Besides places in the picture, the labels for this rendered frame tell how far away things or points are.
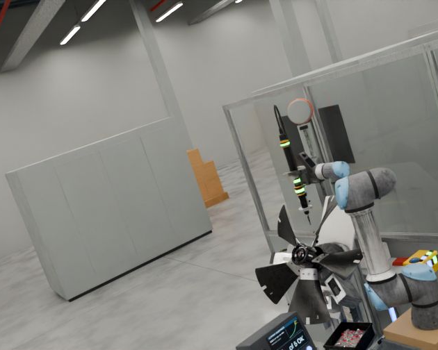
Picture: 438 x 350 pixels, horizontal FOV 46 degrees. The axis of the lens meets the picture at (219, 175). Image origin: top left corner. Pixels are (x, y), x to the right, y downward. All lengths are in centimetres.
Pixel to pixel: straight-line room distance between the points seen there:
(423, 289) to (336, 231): 99
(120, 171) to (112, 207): 56
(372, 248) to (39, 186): 618
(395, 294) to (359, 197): 40
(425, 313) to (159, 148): 656
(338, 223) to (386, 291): 99
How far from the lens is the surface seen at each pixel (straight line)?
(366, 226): 205
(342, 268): 257
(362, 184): 202
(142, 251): 820
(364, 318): 325
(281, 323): 205
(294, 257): 279
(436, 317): 219
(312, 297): 273
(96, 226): 793
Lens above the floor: 214
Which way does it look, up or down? 8 degrees down
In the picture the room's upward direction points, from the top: 19 degrees counter-clockwise
